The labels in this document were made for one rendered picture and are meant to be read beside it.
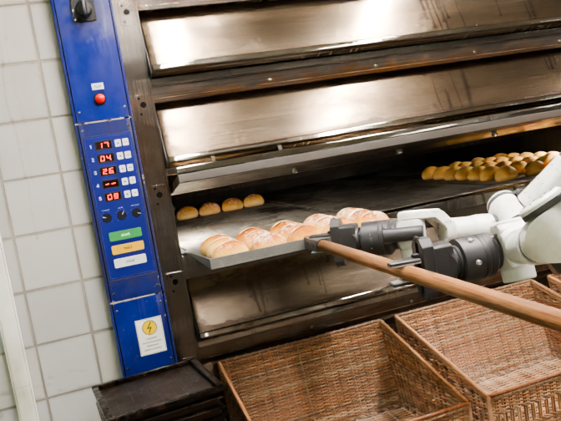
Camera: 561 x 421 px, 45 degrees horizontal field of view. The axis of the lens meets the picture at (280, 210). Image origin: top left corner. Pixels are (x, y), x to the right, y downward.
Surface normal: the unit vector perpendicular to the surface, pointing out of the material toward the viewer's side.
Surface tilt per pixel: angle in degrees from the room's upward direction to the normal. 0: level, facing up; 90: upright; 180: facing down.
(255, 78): 90
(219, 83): 90
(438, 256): 91
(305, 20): 70
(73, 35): 90
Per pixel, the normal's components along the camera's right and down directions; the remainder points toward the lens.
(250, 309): 0.25, -0.28
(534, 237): -0.66, 0.33
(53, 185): 0.32, 0.06
